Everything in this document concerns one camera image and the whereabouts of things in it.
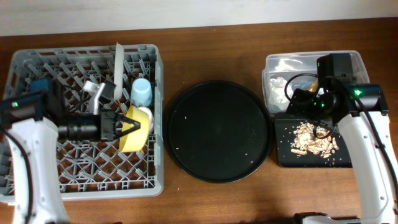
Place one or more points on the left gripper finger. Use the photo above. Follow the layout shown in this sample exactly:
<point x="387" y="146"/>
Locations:
<point x="127" y="129"/>
<point x="125" y="119"/>

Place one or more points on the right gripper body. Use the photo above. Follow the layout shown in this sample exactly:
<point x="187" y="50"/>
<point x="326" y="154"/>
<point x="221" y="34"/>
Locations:
<point x="300" y="100"/>

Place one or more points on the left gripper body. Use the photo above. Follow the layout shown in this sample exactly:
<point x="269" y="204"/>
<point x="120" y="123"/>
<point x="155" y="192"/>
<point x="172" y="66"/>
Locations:
<point x="107" y="125"/>

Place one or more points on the yellow bowl with food scraps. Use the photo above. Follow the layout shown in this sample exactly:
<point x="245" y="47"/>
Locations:
<point x="136" y="140"/>

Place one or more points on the pink plastic cup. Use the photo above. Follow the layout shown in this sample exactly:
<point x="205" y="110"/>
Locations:
<point x="150" y="115"/>

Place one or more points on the blue plastic cup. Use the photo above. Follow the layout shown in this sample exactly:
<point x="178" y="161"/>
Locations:
<point x="141" y="93"/>

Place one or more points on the white tissue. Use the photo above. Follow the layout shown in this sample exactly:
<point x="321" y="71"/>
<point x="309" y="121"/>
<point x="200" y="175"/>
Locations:
<point x="277" y="92"/>

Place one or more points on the grey round plate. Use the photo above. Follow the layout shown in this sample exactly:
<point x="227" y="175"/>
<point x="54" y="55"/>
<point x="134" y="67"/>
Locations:
<point x="118" y="71"/>

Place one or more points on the gold snack wrapper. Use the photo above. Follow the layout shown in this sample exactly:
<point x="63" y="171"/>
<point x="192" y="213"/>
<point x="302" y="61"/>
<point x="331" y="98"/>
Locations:
<point x="313" y="86"/>

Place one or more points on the wooden chopstick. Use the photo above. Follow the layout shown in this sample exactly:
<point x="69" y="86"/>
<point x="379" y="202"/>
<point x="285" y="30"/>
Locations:
<point x="122" y="107"/>

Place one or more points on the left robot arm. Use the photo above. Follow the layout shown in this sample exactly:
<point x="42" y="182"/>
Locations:
<point x="32" y="125"/>

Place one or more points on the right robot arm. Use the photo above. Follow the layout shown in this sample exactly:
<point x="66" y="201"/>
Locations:
<point x="360" y="112"/>

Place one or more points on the grey dishwasher rack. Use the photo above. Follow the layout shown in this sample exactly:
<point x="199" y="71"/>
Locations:
<point x="98" y="170"/>

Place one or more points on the black rectangular tray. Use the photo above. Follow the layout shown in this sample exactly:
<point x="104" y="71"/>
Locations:
<point x="285" y="124"/>

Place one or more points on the pile of food scraps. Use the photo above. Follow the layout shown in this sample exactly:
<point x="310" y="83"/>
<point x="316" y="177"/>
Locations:
<point x="305" y="142"/>

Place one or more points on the clear plastic bin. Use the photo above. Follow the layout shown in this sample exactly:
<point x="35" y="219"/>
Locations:
<point x="290" y="64"/>

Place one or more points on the round black tray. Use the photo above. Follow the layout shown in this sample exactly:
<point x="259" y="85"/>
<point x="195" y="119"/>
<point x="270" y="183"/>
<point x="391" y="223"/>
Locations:
<point x="218" y="131"/>

